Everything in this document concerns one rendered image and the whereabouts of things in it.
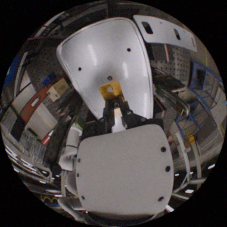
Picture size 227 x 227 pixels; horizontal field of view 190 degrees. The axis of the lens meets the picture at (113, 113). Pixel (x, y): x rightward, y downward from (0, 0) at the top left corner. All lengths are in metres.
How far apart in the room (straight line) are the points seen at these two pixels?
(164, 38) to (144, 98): 0.22
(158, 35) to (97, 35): 0.16
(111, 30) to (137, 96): 0.21
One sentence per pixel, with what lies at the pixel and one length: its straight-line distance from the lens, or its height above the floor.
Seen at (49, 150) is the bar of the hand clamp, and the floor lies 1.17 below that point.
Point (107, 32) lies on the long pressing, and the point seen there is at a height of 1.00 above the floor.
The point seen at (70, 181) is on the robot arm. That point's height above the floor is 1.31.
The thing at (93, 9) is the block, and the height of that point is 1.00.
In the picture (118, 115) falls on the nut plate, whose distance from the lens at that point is 0.17.
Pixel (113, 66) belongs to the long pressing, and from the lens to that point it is 0.19.
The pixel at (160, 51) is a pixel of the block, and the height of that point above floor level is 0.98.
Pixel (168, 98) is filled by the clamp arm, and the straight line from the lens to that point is 0.24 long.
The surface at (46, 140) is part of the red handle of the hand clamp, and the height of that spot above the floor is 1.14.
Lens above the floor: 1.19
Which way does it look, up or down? 46 degrees down
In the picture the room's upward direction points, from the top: 177 degrees clockwise
